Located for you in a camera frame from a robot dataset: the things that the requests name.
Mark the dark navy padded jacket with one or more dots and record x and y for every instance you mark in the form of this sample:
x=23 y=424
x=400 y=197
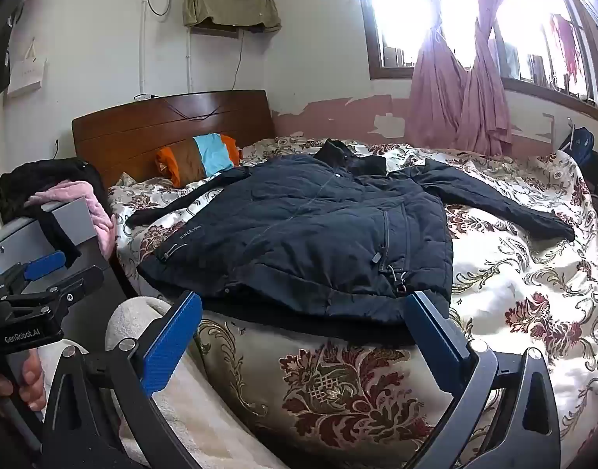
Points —
x=303 y=224

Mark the black cloth pile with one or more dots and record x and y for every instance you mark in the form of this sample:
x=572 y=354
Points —
x=45 y=176

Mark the white power strip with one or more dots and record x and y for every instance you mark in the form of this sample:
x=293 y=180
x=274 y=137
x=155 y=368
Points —
x=145 y=97

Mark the person's left hand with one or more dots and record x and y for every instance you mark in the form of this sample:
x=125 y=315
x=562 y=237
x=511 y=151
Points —
x=32 y=381

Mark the air conditioner with olive cover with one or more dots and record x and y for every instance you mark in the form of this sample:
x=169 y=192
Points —
x=230 y=5

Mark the pink curtain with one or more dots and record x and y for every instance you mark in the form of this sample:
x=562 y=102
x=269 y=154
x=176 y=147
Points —
x=435 y=97
x=484 y=107

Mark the wooden headboard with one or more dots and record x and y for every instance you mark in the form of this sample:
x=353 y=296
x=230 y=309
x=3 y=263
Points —
x=133 y=132

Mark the white wall pipe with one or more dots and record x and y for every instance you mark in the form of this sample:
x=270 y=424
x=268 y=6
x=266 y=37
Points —
x=142 y=34

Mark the blue backpack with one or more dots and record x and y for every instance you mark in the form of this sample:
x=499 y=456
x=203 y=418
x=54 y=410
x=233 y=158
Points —
x=579 y=141

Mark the floral bedspread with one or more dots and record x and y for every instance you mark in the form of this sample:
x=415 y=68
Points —
x=523 y=278

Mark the white fleece blanket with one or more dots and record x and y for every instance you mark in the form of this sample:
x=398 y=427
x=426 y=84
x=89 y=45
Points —
x=196 y=420

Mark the grey nightstand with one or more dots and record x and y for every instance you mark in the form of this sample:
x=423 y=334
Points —
x=69 y=220

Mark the pink fleece cloth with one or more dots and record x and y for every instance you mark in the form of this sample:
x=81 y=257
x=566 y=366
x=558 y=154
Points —
x=101 y=220

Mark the orange brown blue striped pillow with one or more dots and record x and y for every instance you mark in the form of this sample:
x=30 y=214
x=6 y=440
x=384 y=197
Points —
x=201 y=156

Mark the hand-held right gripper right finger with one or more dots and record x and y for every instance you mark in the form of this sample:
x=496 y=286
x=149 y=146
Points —
x=435 y=342

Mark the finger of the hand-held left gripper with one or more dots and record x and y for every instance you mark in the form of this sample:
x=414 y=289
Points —
x=74 y=286
x=45 y=264

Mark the red hanging garment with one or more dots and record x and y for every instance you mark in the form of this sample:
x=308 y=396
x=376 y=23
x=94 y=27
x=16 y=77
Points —
x=565 y=39

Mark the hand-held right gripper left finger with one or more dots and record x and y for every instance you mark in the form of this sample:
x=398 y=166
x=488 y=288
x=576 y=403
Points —
x=169 y=347

